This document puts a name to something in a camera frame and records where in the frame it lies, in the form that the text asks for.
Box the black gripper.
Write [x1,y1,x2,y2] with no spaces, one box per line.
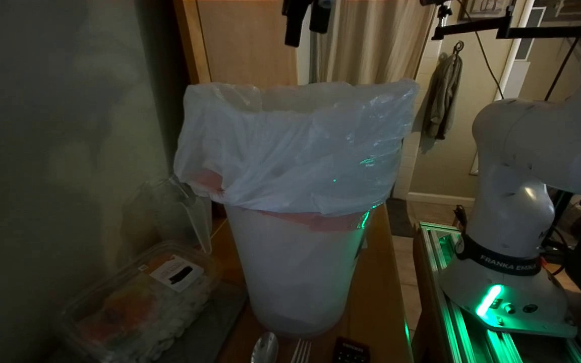
[283,0,336,47]

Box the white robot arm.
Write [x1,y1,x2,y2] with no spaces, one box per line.
[439,83,581,337]

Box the white plastic bucket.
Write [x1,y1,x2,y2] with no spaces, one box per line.
[226,206,371,337]

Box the beige curtain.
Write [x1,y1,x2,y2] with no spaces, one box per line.
[315,0,434,84]

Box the large plywood board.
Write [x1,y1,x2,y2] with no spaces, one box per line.
[172,0,297,86]

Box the translucent white bin liner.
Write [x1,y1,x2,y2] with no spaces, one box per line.
[173,78,418,216]

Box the hanging grey cloth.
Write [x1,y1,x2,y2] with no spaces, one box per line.
[424,41,464,141]

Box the clear plastic food container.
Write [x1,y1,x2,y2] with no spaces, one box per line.
[57,242,223,363]

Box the small black device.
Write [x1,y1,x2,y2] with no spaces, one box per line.
[334,337,371,363]

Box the metal fork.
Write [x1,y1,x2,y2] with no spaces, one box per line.
[291,339,313,363]

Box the metal spoon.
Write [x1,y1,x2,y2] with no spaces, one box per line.
[251,330,278,363]

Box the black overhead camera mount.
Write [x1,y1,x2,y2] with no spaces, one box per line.
[434,9,581,41]

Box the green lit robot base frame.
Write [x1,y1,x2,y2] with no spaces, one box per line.
[411,223,581,363]

